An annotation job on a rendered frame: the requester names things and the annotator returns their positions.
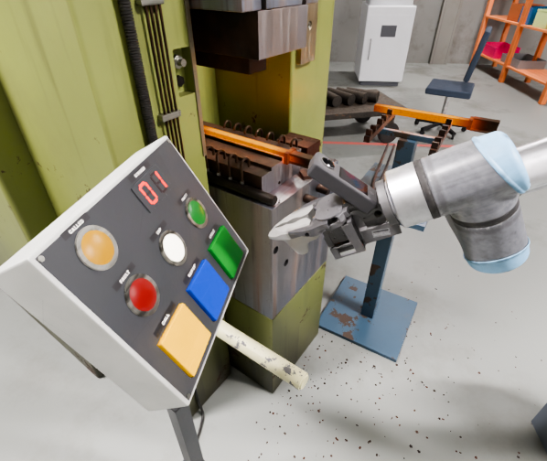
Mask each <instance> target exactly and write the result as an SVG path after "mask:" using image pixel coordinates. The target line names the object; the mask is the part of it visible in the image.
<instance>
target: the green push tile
mask: <svg viewBox="0 0 547 461"><path fill-rule="evenodd" d="M208 251H209V253H210V254H211V255H212V257H213V258H214V259H215V260H216V262H217V263H218V264H219V266H220V267H221V268H222V270H223V271H224V272H225V273H226V274H227V275H228V276H229V278H230V279H232V278H234V276H235V274H236V272H237V269H238V267H239V264H240V262H241V258H242V256H243V251H242V250H241V248H240V247H239V245H238V244H237V243H236V241H235V240H234V239H233V238H232V237H231V235H230V234H229V232H228V231H227V229H226V228H225V227H224V226H223V225H222V226H220V227H219V229H218V231H217V233H216V235H215V237H214V239H213V241H212V242H211V244H210V246H209V248H208Z"/></svg>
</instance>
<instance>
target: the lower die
mask: <svg viewBox="0 0 547 461"><path fill-rule="evenodd" d="M203 125H206V126H208V127H212V128H215V129H219V130H221V131H225V132H228V133H232V134H237V135H240V136H244V137H247V138H250V139H253V140H256V141H260V142H263V143H267V144H269V145H275V146H279V147H282V148H285V149H288V150H289V149H291V148H296V151H299V152H301V148H298V147H295V146H292V147H290V145H286V144H283V143H280V144H277V142H276V141H273V140H270V139H268V141H266V138H262V137H260V136H257V137H254V135H253V134H247V133H246V134H244V133H243V132H241V131H237V130H236V131H233V129H230V128H227V127H226V128H223V126H220V125H217V124H214V123H208V122H205V121H203ZM204 134H205V141H206V147H207V146H208V145H212V146H213V147H214V151H215V155H212V150H211V148H209V149H208V151H207V158H208V165H209V171H210V172H213V173H216V174H217V167H216V153H217V152H218V150H220V149H223V150H225V152H226V159H223V153H222V152H220V153H219V166H220V175H221V176H224V177H228V176H229V172H228V157H229V155H230V154H231V153H235V154H236V155H237V157H238V163H235V156H234V155H233V156H232V157H231V176H232V179H233V180H235V181H238V182H240V181H241V171H240V162H241V160H242V159H243V158H244V157H245V156H247V157H249V159H250V164H251V166H250V167H247V160H245V161H244V162H243V165H242V168H243V181H244V184H245V185H248V186H251V187H253V188H258V189H260V190H262V191H265V192H268V193H270V192H271V191H273V190H274V189H275V188H277V187H279V186H280V185H282V184H283V183H284V182H285V181H286V180H288V179H289V178H291V177H292V176H294V175H295V174H297V173H298V172H299V170H300V166H296V165H293V164H288V165H286V164H284V157H283V156H281V155H277V154H273V153H270V152H267V151H264V150H261V149H258V148H255V147H251V146H248V145H243V144H240V143H237V142H234V141H231V140H228V139H225V138H221V137H218V136H216V135H212V134H207V133H204ZM279 181H281V183H280V184H278V183H279Z"/></svg>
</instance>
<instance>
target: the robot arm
mask: <svg viewBox="0 0 547 461"><path fill-rule="evenodd" d="M307 175H308V176H309V177H311V178H313V179H314V180H315V181H316V182H318V183H319V184H321V185H322V186H324V187H325V188H327V189H329V190H331V191H332V192H334V193H333V194H329V195H327V196H325V197H323V198H317V199H315V200H312V201H310V202H308V203H307V204H305V205H304V206H302V207H301V208H299V209H297V210H295V211H294V212H293V213H291V214H290V215H288V216H287V217H285V218H284V219H283V220H281V221H280V222H279V223H277V224H276V225H275V226H274V227H273V229H272V230H271V231H270V232H269V235H268V237H269V238H270V239H272V240H276V241H285V242H286V243H287V244H288V245H289V246H290V247H291V248H292V249H293V250H294V251H295V252H297V253H298V254H306V253H308V243H309V242H310V241H313V240H316V239H317V238H318V237H319V235H320V234H321V233H323V235H324V240H325V242H326V243H327V246H328V248H330V251H331V252H332V254H333V256H334V258H335V259H339V258H343V257H346V256H350V255H352V254H355V253H359V252H365V251H366V244H367V243H371V242H374V241H379V240H382V239H385V238H389V237H391V236H394V235H397V234H401V233H402V230H401V227H400V223H401V224H402V226H403V227H404V228H407V227H411V226H413V225H416V224H420V223H423V222H426V221H428V220H434V219H437V218H440V217H443V216H445V218H446V220H447V222H448V224H449V226H450V227H451V229H452V231H453V233H454V234H455V236H456V238H457V239H458V241H459V243H460V245H461V247H462V250H463V256H464V258H465V260H466V261H467V263H468V264H469V265H470V266H471V267H472V268H473V269H475V270H477V271H479V272H482V273H505V272H509V271H511V270H514V269H516V268H518V267H519V266H521V265H522V264H523V263H524V262H525V261H526V260H527V259H528V257H529V254H530V239H529V237H528V236H527V232H526V228H525V224H524V219H523V216H522V211H521V207H520V200H519V197H520V196H523V195H526V194H530V193H532V192H535V191H539V190H542V189H545V188H547V136H546V137H543V138H541V139H538V140H535V141H532V142H529V143H527V144H524V145H520V146H517V147H515V145H514V144H513V143H512V141H511V140H510V138H509V137H508V136H507V135H506V134H504V133H503V132H500V131H495V132H492V133H489V134H484V135H481V136H479V137H476V136H474V137H472V138H471V140H468V141H466V142H464V143H461V144H459V145H454V146H452V147H449V148H446V149H445V150H442V151H440V152H437V153H434V154H432V155H428V156H426V157H423V158H421V159H418V160H416V161H413V162H411V163H408V164H405V165H403V166H399V167H396V168H394V169H392V170H389V171H387V172H385V174H384V176H385V179H382V180H380V181H377V182H375V187H376V190H375V189H374V188H372V187H370V186H369V185H367V184H366V183H364V182H363V181H361V180H360V179H359V178H357V177H355V176H354V175H352V174H351V173H349V171H347V170H346V169H344V168H343V167H341V166H339V165H338V164H336V163H335V162H334V161H332V160H331V159H329V158H328V157H326V156H325V155H323V154H321V153H319V152H318V153H315V155H314V156H313V157H312V159H311V160H310V162H309V166H308V169H307ZM376 191H377V193H376ZM352 249H355V250H356V251H354V252H349V253H345V254H342V255H341V254H340V253H341V252H346V251H349V250H352Z"/></svg>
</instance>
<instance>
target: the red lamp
mask: <svg viewBox="0 0 547 461"><path fill-rule="evenodd" d="M130 298H131V301H132V303H133V305H134V306H135V307H136V308H137V309H138V310H141V311H149V310H151V309H152V308H153V307H154V306H155V304H156V290H155V288H154V286H153V285H152V283H151V282H150V281H148V280H146V279H145V278H139V279H136V280H135V281H134V282H133V283H132V285H131V287H130Z"/></svg>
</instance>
